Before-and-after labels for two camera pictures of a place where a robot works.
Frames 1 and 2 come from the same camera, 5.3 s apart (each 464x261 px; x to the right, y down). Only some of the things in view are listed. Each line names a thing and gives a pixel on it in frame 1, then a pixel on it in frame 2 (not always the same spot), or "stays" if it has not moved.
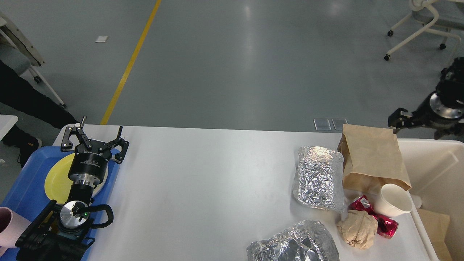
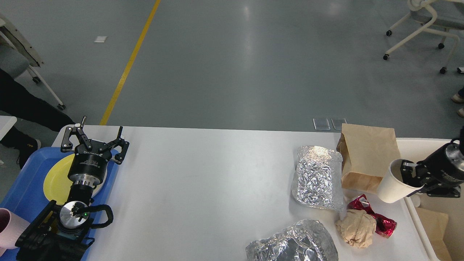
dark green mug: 71,236 stays
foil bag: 311,240 stays
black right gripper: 432,112 to 442,173
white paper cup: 392,199 to 392,189
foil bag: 318,180 stays
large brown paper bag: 436,226 stays
